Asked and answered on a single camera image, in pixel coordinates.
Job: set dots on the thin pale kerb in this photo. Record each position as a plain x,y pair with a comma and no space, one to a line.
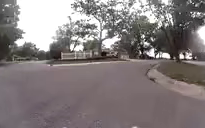
86,63

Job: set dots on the grey asphalt road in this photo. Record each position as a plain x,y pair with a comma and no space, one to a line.
90,93

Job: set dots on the small distant tree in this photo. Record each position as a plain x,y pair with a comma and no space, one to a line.
70,35

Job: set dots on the tall sparse-crowned tree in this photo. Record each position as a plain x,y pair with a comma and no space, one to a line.
100,20

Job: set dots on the dark dense tree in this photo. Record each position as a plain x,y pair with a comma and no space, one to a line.
138,36

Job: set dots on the low distant trees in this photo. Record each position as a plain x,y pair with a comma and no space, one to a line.
26,50

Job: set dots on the pale concrete kerb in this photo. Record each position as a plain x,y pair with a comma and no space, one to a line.
176,85

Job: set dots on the grass verge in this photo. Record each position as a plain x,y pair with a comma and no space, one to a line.
190,71

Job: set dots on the broad dark tree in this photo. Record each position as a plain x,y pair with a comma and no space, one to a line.
181,23

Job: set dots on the large round-crowned tree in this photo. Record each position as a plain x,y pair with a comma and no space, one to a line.
1,30

